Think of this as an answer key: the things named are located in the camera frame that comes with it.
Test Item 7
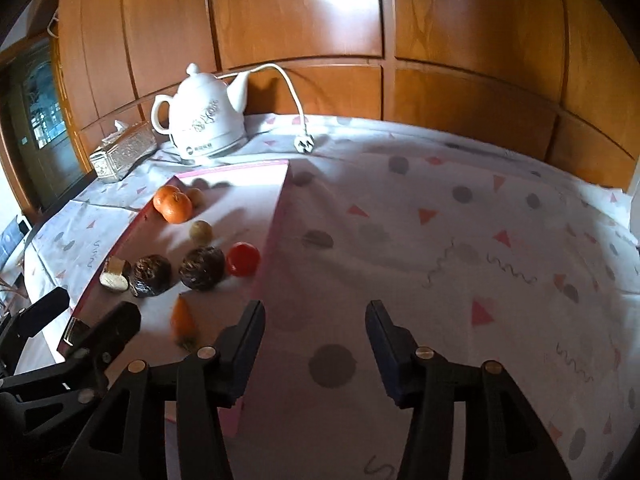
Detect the orange tangerine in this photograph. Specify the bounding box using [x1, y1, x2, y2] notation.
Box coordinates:
[162, 191, 194, 224]
[152, 185, 182, 213]

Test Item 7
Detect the glass door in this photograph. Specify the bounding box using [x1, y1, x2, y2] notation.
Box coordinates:
[0, 35, 91, 211]

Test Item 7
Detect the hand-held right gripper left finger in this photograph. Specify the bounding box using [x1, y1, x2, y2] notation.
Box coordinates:
[62, 300, 267, 480]

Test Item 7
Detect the white patterned tablecloth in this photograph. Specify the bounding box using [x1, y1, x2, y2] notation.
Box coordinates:
[0, 112, 638, 480]

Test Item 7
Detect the pink tray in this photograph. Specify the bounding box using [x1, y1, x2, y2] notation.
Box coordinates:
[57, 159, 291, 438]

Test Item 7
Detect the orange carrot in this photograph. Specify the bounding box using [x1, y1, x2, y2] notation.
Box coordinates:
[170, 295, 198, 351]

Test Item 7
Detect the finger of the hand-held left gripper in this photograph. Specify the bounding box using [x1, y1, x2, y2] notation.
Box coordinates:
[0, 287, 71, 366]
[0, 302, 142, 480]

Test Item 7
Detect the white power cable with plug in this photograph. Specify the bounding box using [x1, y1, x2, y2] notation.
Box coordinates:
[220, 62, 316, 155]

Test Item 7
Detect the red tomato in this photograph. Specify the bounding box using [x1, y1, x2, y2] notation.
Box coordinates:
[226, 241, 261, 277]

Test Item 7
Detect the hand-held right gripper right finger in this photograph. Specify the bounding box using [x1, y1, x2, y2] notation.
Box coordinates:
[365, 300, 573, 480]

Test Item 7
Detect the yellowish round fruit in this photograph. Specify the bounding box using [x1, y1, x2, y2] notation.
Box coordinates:
[189, 219, 214, 244]

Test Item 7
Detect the silver patterned tissue box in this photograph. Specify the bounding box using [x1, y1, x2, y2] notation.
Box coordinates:
[89, 120, 157, 183]

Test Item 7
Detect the white ceramic electric kettle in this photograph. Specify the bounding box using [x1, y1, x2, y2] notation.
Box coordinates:
[151, 62, 251, 166]

